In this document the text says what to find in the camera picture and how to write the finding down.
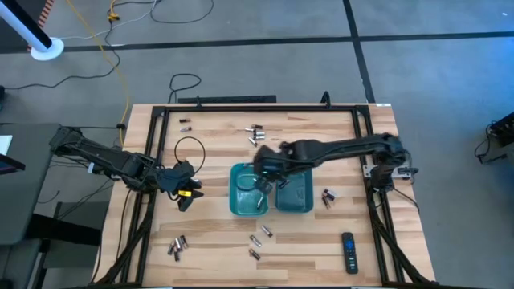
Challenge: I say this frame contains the black desk foot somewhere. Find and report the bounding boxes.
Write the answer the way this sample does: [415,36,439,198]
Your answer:
[24,214,101,246]

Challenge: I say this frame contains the white paper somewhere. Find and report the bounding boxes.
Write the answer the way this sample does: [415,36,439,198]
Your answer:
[0,135,14,157]

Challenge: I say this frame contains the green plastic bin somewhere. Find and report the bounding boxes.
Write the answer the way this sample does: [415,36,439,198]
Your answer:
[229,161,269,218]

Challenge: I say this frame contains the black desk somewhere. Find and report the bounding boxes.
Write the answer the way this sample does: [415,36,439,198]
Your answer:
[0,122,62,246]

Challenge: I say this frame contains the black remote control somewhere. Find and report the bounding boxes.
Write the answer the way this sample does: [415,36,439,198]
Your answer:
[341,231,359,275]

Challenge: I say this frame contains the dark tablet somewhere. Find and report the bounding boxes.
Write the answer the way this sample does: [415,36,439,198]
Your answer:
[0,153,27,176]

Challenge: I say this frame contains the long yellow cable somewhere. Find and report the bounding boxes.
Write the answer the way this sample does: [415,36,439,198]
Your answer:
[65,0,132,146]

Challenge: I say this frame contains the black aluminium table frame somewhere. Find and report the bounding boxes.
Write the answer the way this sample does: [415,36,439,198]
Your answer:
[96,102,437,288]

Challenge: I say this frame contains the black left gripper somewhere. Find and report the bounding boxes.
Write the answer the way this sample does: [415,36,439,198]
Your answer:
[160,160,205,212]

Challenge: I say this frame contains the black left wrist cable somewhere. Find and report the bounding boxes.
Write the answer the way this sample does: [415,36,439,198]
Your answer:
[173,136,206,166]

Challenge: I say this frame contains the white pole stand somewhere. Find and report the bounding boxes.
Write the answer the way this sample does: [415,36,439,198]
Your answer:
[0,0,65,62]

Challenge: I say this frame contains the orange striped mat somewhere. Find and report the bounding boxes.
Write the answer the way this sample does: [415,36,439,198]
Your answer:
[38,0,56,29]

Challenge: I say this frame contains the black looped cable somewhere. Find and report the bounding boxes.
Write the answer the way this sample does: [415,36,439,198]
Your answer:
[167,72,202,104]

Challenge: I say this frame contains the black power bar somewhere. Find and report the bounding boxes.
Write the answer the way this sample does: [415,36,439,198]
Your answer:
[177,94,278,104]

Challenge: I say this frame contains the black equipment box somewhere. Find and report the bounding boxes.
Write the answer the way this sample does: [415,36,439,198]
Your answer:
[473,111,514,165]

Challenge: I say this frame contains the white floor cable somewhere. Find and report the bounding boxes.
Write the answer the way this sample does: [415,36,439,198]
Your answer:
[59,0,158,41]

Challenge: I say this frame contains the black floor cable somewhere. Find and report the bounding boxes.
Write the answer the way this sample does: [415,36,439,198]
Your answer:
[149,0,214,25]
[0,18,121,92]

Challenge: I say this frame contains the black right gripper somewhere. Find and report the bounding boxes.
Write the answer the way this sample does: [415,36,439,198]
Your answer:
[253,144,290,196]

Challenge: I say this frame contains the dark teal plastic bin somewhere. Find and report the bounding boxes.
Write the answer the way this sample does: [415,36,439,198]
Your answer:
[274,170,315,214]

